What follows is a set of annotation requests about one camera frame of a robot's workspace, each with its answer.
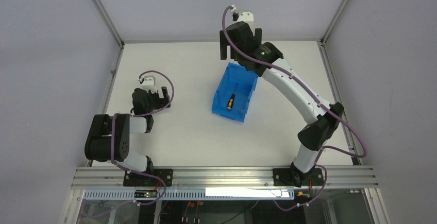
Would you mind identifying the black yellow handled screwdriver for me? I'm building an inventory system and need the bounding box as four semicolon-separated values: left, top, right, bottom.
227;83;239;110

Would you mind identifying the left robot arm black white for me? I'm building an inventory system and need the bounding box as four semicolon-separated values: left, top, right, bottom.
84;87;171;175

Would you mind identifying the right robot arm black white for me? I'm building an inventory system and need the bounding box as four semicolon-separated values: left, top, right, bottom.
220;21;344;187

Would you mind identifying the blue plastic storage bin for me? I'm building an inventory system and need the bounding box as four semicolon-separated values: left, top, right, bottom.
211;63;258;123

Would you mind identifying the small green circuit board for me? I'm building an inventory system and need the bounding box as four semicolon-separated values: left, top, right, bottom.
134;190;158;199

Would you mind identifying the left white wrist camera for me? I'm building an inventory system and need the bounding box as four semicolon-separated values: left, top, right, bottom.
139;75;158;94

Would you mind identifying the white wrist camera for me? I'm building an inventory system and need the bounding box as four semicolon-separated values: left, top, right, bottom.
232;10;255;32
139;75;158;94

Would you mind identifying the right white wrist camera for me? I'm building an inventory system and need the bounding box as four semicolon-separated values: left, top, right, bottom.
232;10;255;32

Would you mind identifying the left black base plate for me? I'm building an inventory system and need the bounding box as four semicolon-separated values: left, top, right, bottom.
123;168;174;187

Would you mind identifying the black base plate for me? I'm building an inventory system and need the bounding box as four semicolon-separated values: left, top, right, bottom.
123;168;174;187
272;167;324;187

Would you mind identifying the right aluminium frame post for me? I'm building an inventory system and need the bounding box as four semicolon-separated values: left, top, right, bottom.
317;0;362;166

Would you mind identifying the aluminium frame post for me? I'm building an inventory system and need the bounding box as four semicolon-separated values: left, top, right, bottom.
317;0;362;166
91;0;125;114

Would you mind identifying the left aluminium frame post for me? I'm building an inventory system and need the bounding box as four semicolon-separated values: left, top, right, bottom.
91;0;125;114

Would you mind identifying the white slotted cable duct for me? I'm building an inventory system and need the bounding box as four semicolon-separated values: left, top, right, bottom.
83;187;295;201

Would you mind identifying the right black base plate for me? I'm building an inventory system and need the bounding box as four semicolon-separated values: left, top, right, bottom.
272;167;324;187

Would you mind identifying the aluminium front rail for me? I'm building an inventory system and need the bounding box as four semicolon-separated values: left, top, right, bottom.
71;165;379;189

